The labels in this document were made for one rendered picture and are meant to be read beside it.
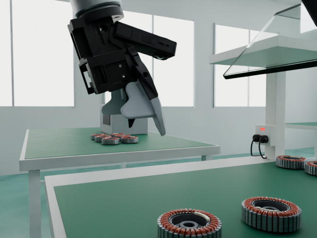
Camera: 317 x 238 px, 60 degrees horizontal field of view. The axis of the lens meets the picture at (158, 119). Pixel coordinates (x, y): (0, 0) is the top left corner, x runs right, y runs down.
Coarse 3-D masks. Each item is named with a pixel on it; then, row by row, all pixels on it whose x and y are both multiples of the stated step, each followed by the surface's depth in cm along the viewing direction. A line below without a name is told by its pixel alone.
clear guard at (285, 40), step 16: (288, 16) 21; (304, 16) 19; (272, 32) 21; (288, 32) 19; (304, 32) 17; (256, 48) 21; (272, 48) 19; (288, 48) 17; (304, 48) 16; (240, 64) 21; (256, 64) 19; (272, 64) 17; (288, 64) 16; (304, 64) 15
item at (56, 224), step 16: (224, 160) 122; (240, 160) 122; (256, 160) 122; (48, 176) 94; (64, 176) 94; (80, 176) 94; (96, 176) 94; (112, 176) 94; (128, 176) 94; (48, 192) 76; (48, 208) 70
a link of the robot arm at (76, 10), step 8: (72, 0) 40; (80, 0) 39; (88, 0) 39; (96, 0) 39; (104, 0) 39; (112, 0) 40; (120, 0) 42; (72, 8) 41; (80, 8) 40; (88, 8) 39; (96, 8) 40; (80, 16) 41
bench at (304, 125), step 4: (288, 124) 377; (292, 124) 373; (296, 124) 372; (300, 124) 372; (304, 124) 372; (308, 124) 372; (312, 124) 372; (316, 124) 372; (300, 128) 360; (304, 128) 355; (308, 128) 350; (312, 128) 345; (316, 128) 340; (316, 132) 427; (316, 136) 427; (316, 140) 427; (316, 144) 428; (316, 148) 428; (316, 152) 428; (316, 156) 428; (308, 160) 419; (312, 160) 423; (316, 160) 428
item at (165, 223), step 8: (160, 216) 51; (168, 216) 50; (176, 216) 51; (184, 216) 52; (192, 216) 51; (200, 216) 51; (208, 216) 50; (160, 224) 47; (168, 224) 46; (176, 224) 51; (184, 224) 49; (192, 224) 49; (200, 224) 50; (208, 224) 47; (216, 224) 46; (160, 232) 46; (168, 232) 44; (176, 232) 44; (184, 232) 44; (192, 232) 43; (200, 232) 44; (208, 232) 44; (216, 232) 45
